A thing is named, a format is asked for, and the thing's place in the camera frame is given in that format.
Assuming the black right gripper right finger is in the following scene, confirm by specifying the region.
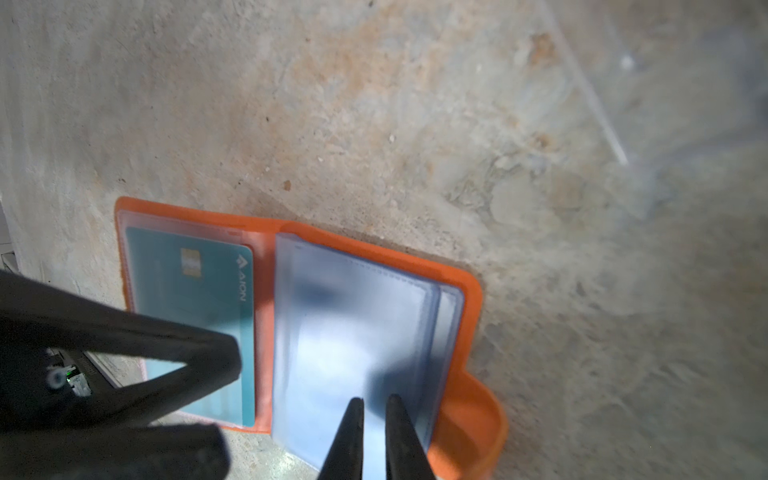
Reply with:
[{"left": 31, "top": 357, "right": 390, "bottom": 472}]
[{"left": 385, "top": 394, "right": 436, "bottom": 480}]

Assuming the orange card holder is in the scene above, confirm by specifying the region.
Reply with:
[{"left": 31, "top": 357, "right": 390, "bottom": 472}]
[{"left": 115, "top": 197, "right": 508, "bottom": 479}]

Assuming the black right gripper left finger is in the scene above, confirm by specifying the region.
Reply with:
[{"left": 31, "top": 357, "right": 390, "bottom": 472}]
[{"left": 318, "top": 397, "right": 365, "bottom": 480}]

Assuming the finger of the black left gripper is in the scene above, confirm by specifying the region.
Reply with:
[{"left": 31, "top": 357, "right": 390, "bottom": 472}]
[
  {"left": 1, "top": 424, "right": 231, "bottom": 479},
  {"left": 1, "top": 272, "right": 242, "bottom": 429}
]

